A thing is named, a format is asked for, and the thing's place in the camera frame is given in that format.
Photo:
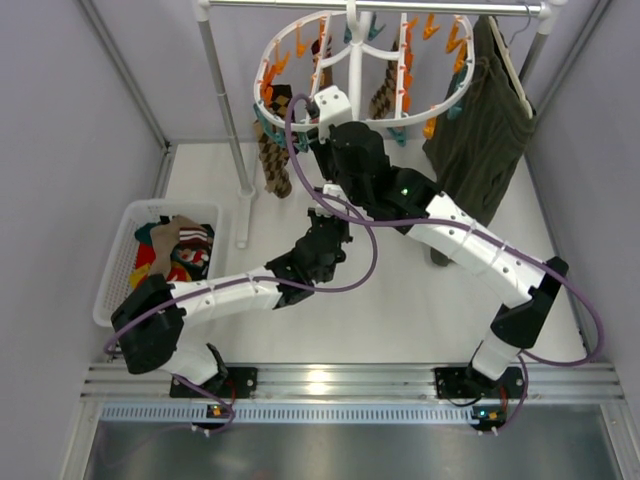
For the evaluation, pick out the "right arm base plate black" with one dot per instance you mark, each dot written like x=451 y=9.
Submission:
x=457 y=383

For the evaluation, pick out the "tan striped sock inner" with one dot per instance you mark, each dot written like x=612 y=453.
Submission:
x=321 y=78

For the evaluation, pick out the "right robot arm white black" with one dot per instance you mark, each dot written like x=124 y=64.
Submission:
x=352 y=158

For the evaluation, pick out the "white oval clip hanger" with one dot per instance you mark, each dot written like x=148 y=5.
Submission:
x=337 y=49

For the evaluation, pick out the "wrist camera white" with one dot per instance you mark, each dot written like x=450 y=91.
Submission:
x=333 y=195
x=330 y=107

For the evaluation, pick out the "olive green hanging garment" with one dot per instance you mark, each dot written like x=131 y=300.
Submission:
x=475 y=153

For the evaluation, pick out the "dark brown argyle sock rear-left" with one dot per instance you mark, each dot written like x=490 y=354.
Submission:
x=280 y=99

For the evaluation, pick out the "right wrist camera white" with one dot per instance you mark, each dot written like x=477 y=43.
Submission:
x=330 y=107

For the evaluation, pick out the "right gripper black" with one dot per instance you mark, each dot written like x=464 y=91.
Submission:
x=321 y=151

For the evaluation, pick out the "aluminium mounting rail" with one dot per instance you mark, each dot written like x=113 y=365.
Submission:
x=591 y=383

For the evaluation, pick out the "white clothes hanger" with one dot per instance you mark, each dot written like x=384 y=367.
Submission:
x=509 y=67

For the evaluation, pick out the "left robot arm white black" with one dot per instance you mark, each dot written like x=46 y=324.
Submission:
x=155 y=323

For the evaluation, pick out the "white laundry basket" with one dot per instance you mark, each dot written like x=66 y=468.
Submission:
x=114 y=286

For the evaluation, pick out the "clothes rack metal frame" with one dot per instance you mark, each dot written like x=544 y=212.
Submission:
x=225 y=100

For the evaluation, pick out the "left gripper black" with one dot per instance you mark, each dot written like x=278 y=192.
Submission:
x=329 y=226

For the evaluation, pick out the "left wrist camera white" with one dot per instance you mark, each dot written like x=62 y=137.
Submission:
x=333 y=195

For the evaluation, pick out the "tan sock maroon white stripes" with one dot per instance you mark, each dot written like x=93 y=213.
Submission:
x=181 y=240

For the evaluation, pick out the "slotted cable duct grey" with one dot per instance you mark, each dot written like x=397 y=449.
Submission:
x=274 y=413

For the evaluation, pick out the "argyle sock right inner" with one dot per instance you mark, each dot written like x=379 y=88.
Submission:
x=382 y=104

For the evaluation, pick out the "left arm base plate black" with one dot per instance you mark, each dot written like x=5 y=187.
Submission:
x=240 y=383

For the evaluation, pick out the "brown tan argyle sock left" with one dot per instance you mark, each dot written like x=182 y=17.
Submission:
x=274 y=160

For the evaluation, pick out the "pile of socks in basket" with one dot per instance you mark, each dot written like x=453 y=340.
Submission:
x=145 y=257

